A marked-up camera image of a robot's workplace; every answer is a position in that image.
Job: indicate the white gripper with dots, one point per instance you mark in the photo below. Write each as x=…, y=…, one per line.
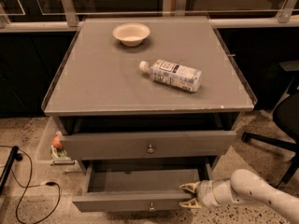
x=206, y=194

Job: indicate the grey drawer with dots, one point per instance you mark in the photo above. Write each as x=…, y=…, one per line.
x=109, y=146
x=126, y=188

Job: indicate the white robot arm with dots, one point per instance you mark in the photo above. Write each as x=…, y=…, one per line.
x=242, y=187

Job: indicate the grey top drawer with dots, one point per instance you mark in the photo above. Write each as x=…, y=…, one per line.
x=109, y=146

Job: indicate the grey drawer cabinet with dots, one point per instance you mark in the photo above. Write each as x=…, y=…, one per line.
x=100, y=88

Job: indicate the clear plastic water bottle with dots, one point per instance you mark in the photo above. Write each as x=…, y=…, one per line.
x=173, y=74

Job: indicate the green white packet in bin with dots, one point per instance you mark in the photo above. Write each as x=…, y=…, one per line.
x=58, y=153

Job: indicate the orange round object in bin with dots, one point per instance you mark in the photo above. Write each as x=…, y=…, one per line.
x=56, y=142

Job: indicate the white paper bowl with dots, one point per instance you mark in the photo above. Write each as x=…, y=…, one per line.
x=131, y=34

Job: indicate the black bar on floor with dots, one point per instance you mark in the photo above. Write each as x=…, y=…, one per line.
x=10, y=160

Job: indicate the right metal bracket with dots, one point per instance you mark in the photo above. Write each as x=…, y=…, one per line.
x=285, y=13

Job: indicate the metal bracket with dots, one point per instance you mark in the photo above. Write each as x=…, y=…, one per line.
x=285, y=13
x=70, y=13

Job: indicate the left metal bracket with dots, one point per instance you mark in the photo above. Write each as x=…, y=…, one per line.
x=70, y=13

